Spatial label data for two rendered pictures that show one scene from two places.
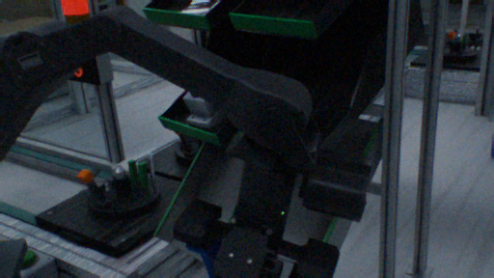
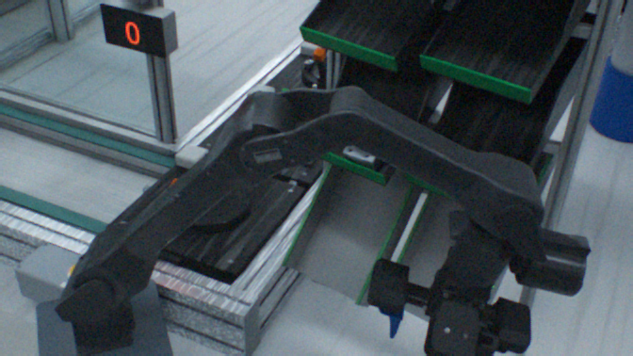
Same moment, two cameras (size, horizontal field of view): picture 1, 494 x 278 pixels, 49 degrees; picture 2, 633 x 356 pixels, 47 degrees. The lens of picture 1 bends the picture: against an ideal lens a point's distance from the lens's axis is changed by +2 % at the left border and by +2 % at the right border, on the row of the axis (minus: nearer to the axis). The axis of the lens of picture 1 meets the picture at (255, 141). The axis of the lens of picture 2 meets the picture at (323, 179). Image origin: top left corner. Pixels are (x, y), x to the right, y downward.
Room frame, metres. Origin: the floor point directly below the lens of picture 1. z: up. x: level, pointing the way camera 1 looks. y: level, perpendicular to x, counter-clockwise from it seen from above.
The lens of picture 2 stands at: (-0.02, 0.27, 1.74)
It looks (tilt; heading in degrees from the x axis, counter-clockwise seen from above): 36 degrees down; 349
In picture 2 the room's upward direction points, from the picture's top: 2 degrees clockwise
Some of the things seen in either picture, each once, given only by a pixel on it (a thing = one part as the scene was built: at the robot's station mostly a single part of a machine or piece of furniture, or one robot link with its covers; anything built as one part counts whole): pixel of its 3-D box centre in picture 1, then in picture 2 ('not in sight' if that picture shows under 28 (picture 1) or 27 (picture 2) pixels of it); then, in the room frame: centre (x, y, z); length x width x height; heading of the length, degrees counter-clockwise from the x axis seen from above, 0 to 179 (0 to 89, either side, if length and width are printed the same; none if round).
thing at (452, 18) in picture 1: (463, 14); not in sight; (5.78, -2.28, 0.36); 0.60 x 0.40 x 0.15; 57
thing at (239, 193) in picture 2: (124, 198); (209, 202); (0.94, 0.27, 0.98); 0.14 x 0.14 x 0.02
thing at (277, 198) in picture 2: (125, 206); (210, 210); (0.94, 0.27, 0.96); 0.24 x 0.24 x 0.02; 55
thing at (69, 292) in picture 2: not in sight; (95, 275); (0.61, 0.40, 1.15); 0.09 x 0.07 x 0.06; 167
